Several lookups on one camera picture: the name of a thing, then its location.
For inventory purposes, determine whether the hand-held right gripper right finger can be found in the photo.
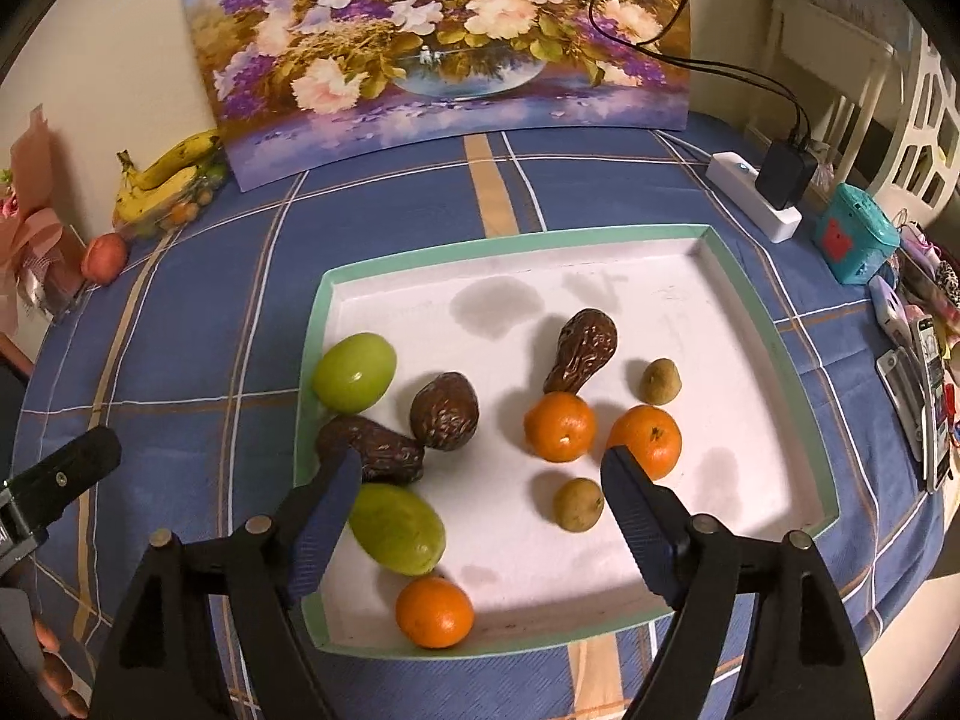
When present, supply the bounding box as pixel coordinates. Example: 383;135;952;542
600;445;875;720

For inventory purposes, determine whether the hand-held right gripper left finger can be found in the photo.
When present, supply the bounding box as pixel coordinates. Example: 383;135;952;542
88;446;365;720

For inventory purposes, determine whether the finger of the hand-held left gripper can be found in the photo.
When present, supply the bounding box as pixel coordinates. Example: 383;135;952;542
4;426;122;530

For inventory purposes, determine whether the brown kiwi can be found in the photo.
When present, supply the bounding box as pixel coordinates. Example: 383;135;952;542
639;358;683;404
553;477;605;533

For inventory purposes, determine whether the green mango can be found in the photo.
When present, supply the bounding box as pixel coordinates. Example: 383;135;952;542
349;483;446;575
312;332;397;425

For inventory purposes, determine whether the orange mandarin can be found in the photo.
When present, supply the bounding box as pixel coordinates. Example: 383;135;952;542
606;405;683;481
395;576;476;650
523;391;598;463

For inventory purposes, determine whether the white tray with green rim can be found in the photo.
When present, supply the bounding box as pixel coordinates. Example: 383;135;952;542
294;223;841;661

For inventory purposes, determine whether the person's left hand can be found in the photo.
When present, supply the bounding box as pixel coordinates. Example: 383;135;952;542
34;617;91;718

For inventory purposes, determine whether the blue plaid tablecloth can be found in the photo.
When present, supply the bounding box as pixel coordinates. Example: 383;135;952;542
11;109;946;720

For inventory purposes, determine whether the red peach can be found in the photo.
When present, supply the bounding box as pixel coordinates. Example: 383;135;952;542
81;233;130;286

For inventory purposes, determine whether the small decorative fruit cluster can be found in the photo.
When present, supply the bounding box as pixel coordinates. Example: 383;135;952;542
124;157;230;239

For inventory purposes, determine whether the yellow banana bunch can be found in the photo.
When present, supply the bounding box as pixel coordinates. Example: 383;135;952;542
112;130;222;224

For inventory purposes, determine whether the white purple handheld device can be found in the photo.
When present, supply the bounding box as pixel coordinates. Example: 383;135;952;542
870;275;912;342

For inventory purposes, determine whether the white power strip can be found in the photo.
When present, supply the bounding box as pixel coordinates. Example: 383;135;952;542
706;152;802;243

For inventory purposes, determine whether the teal toy box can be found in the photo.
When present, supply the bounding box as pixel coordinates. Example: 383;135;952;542
812;184;901;286

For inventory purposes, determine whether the black charger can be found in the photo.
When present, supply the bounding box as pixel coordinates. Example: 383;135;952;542
755;139;818;211

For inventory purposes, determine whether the white wooden chair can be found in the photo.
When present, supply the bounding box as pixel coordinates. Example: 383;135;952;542
769;0;897;188

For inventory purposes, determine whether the flower painting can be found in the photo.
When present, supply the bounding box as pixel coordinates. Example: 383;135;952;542
180;0;691;192

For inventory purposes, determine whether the black charger cable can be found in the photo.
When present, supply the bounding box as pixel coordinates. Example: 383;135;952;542
675;56;800;145
589;0;811;145

